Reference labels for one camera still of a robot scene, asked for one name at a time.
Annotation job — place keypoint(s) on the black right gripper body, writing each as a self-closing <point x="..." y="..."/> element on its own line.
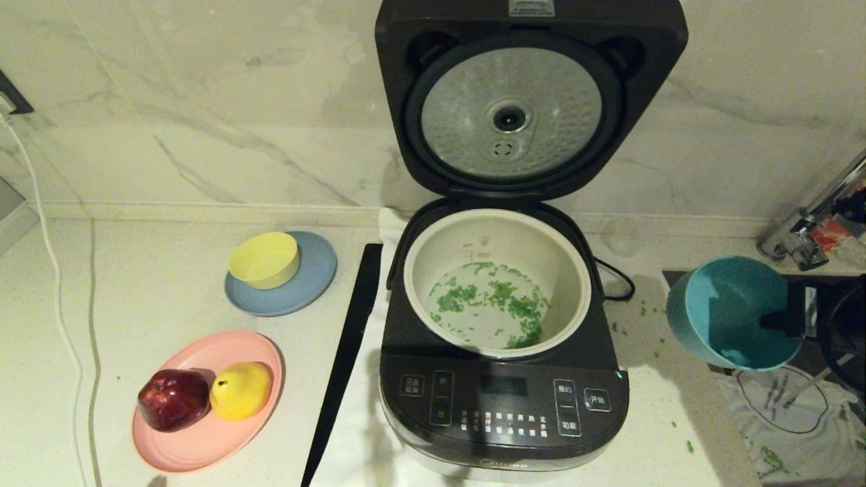
<point x="810" y="311"/>

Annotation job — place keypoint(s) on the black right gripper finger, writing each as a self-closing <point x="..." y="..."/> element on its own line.
<point x="778" y="320"/>

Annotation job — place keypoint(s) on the black rice cooker lid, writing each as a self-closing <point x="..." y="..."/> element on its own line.
<point x="511" y="115"/>

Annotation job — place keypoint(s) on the pink plate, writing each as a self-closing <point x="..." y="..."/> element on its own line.
<point x="203" y="446"/>

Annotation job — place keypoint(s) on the teal bowl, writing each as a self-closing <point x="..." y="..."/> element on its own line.
<point x="724" y="311"/>

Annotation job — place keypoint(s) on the steel sink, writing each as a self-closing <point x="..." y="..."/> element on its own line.
<point x="852" y="406"/>

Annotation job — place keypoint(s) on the white inner pot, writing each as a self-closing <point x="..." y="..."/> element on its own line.
<point x="494" y="237"/>

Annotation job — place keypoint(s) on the black flat mat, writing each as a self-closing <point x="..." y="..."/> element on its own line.
<point x="348" y="352"/>

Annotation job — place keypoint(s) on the blue plate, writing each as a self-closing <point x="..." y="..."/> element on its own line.
<point x="314" y="277"/>

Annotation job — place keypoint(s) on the chrome faucet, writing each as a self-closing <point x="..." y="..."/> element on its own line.
<point x="798" y="240"/>

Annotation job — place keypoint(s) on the dark red apple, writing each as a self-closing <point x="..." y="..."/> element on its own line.
<point x="174" y="400"/>

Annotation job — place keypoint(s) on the chopped green bits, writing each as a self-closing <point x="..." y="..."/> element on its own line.
<point x="490" y="304"/>

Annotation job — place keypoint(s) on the yellow bowl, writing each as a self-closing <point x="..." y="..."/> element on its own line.
<point x="264" y="260"/>

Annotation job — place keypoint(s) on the yellow pear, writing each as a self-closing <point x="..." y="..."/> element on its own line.
<point x="241" y="391"/>

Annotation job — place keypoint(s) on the black rice cooker body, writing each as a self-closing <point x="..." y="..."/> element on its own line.
<point x="500" y="406"/>

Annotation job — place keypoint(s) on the white plastic bag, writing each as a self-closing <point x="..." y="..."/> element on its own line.
<point x="798" y="460"/>

